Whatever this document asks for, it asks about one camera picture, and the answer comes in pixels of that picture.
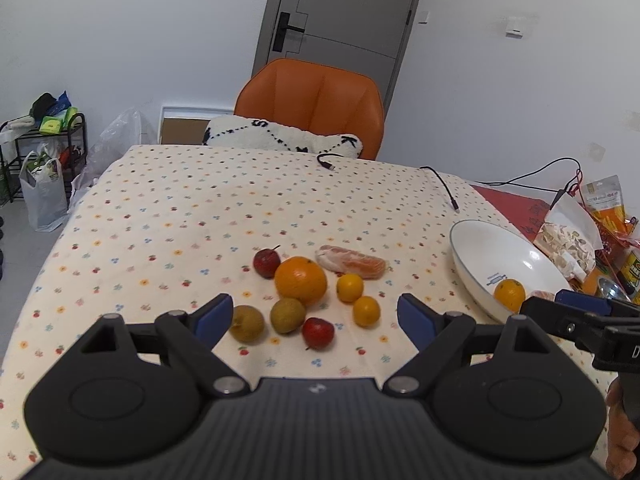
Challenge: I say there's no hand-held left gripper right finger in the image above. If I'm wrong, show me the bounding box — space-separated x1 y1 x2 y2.
384 293 557 397

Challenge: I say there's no white plastic bag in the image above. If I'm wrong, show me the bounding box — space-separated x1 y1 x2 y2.
532 192 601 281

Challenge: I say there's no red basket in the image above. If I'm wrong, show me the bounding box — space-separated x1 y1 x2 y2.
595 220 640 271

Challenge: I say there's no red cable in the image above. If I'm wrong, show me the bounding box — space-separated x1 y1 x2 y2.
550 170 586 211

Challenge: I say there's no white shopping bag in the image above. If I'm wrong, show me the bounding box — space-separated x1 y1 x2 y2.
19 150 68 232

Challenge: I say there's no red and orange mat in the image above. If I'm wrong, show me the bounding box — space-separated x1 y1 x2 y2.
470 184 606 296

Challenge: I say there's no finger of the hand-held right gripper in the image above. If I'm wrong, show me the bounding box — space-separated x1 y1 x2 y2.
554 288 640 319
519 296 608 348

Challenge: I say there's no black metal rack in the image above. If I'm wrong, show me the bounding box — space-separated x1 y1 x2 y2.
0 112 88 206

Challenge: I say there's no small red apple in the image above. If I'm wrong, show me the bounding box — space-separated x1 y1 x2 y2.
301 317 335 351
253 245 282 279

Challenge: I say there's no floral tissue pack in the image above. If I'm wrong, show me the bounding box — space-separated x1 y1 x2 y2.
537 222 596 278

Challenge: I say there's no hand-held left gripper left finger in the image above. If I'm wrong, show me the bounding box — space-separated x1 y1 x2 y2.
79 293 247 397

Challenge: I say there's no person's right hand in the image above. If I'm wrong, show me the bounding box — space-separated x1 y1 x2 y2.
605 376 640 480

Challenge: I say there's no yellow and black package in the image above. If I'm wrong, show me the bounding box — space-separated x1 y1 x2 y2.
622 250 640 301

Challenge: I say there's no floral tablecloth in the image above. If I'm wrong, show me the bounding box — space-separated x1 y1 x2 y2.
0 144 611 480

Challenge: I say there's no pink pomelo segment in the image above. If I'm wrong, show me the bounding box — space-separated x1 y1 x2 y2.
315 244 390 280

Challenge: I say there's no small orange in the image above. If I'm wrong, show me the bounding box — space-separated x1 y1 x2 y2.
352 296 382 329
336 273 364 304

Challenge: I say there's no metal bowl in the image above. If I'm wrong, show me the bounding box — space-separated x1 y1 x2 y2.
595 277 633 303

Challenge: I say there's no black cloth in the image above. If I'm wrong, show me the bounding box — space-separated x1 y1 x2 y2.
30 92 58 121

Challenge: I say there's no large orange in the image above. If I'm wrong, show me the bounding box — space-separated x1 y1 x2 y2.
274 256 329 307

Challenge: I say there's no black door handle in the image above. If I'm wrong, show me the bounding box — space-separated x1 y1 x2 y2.
272 11 306 52

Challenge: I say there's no clear plastic bag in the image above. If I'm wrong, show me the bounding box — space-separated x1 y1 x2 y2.
70 107 158 201

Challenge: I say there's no white pillow with black print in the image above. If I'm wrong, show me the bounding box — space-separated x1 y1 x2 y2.
202 114 364 158

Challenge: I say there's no long black charger cable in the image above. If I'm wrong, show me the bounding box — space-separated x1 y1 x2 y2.
475 157 583 186

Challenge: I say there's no brown pear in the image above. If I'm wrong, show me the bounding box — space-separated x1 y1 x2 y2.
270 297 307 335
229 305 265 345

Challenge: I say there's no green package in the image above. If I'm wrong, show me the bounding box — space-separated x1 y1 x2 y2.
40 107 78 135

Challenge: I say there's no yellow snack bag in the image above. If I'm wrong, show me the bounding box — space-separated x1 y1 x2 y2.
580 175 628 226

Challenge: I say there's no medium orange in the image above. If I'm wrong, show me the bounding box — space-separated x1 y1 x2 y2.
493 278 527 314

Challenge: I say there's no white plate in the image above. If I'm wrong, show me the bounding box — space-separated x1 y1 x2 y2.
449 219 568 325

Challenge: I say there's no white framed board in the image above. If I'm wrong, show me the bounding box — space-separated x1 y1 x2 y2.
159 105 236 146

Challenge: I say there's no orange chair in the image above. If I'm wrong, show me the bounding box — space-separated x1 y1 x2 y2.
234 58 386 161

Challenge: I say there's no grey door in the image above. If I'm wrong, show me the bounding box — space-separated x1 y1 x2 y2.
252 0 430 111

